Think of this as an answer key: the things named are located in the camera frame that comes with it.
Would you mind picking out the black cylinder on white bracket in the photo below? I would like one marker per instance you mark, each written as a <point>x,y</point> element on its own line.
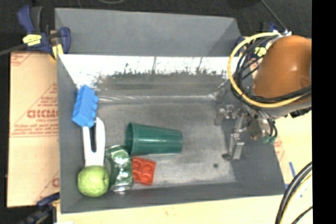
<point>299,112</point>

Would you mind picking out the green apple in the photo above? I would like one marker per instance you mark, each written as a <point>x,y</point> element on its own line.
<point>93,181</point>

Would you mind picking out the brown cardboard board red print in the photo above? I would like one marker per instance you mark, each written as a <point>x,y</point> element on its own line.
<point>31,139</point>

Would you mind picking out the white two-pronged plastic piece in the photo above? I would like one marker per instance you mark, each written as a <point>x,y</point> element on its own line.
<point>101,139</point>

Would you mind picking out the blue toy brick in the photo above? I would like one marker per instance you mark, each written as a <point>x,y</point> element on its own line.
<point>85,106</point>

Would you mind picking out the grey metal bin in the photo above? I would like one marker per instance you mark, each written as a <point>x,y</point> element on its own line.
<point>168,34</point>

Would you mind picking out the red toy brick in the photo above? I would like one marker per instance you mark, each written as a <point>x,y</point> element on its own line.
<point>143,170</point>

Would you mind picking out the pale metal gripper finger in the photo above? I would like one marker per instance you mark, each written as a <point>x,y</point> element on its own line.
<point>226,112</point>
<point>235,148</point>

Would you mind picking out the dark green plastic cup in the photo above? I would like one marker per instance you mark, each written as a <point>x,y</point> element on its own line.
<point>155,140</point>

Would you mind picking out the crushed green drinks can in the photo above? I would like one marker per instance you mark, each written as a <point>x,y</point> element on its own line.
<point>119,168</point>

